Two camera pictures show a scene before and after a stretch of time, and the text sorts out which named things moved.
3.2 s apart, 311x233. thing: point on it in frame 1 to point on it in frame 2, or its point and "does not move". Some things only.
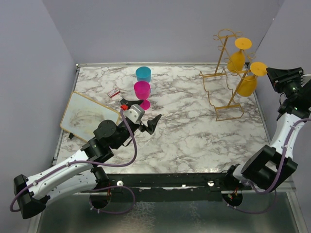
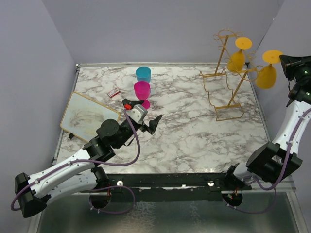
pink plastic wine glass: x=142 y=90 does not move
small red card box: x=113 y=92 does not move
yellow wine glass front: x=249 y=86 to x=266 y=75
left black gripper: x=151 y=124 does not move
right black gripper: x=281 y=77 to x=289 y=64
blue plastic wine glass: x=143 y=74 does not move
